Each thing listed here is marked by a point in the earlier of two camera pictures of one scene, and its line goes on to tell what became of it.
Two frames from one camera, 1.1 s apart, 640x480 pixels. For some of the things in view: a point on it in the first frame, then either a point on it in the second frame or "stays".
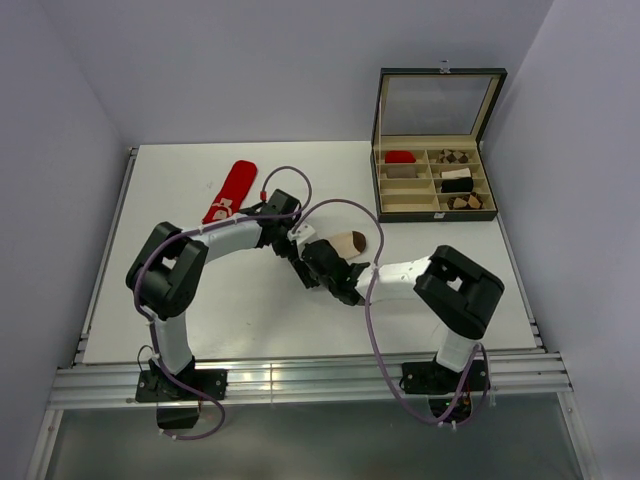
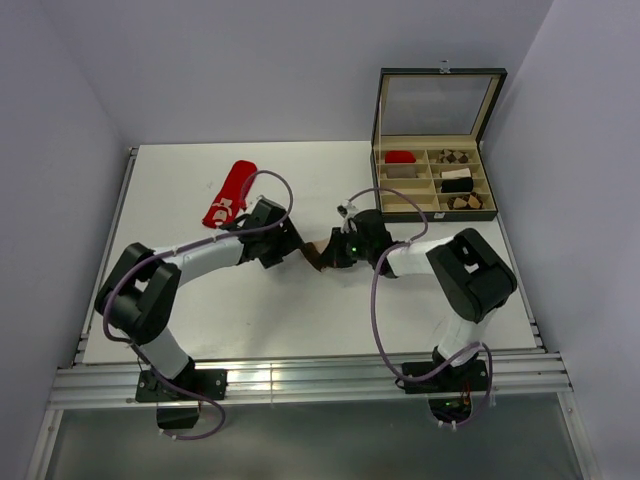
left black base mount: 155,386 stays
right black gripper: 301,267 → 334,254
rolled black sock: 457,185 stays
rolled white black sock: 456,174 stays
